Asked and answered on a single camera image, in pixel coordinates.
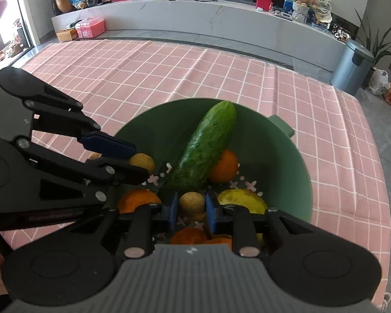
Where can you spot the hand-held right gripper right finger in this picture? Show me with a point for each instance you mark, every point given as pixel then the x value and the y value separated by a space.
pixel 210 210

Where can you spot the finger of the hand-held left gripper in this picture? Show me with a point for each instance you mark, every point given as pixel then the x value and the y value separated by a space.
pixel 110 145
pixel 130 172

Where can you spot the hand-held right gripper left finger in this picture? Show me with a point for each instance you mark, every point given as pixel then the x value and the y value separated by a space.
pixel 173 210

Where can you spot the orange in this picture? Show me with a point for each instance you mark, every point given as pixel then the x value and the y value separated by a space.
pixel 189 236
pixel 138 200
pixel 224 169
pixel 220 240

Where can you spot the green cucumber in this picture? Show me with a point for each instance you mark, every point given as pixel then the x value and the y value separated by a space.
pixel 205 143

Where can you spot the green colander bowl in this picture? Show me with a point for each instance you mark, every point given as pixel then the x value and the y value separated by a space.
pixel 280 169

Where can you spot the pink checked tablecloth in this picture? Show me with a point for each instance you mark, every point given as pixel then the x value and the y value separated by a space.
pixel 182 71

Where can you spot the brown cardboard box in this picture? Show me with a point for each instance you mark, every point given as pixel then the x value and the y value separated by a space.
pixel 66 35

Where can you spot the pink storage box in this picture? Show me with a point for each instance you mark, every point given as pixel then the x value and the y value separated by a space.
pixel 90 27

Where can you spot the blue snack bag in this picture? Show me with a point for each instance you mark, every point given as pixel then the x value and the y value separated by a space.
pixel 77 2

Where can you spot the brown round vase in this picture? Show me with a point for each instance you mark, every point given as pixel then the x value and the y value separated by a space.
pixel 66 0

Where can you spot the white marble media console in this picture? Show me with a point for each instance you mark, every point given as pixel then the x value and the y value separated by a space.
pixel 198 19

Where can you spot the grey pedal trash can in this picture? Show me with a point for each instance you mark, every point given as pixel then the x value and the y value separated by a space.
pixel 350 68

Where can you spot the red box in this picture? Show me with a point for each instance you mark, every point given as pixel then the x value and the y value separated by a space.
pixel 263 2

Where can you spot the white plastic bag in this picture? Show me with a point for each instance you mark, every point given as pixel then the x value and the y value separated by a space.
pixel 378 81

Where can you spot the black and white ornament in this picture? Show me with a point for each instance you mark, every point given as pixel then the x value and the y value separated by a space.
pixel 340 32

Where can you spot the teddy bear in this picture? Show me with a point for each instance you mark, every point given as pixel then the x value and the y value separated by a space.
pixel 302 5

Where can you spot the long-leaf potted plant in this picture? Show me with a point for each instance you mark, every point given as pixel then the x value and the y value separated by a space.
pixel 379 42

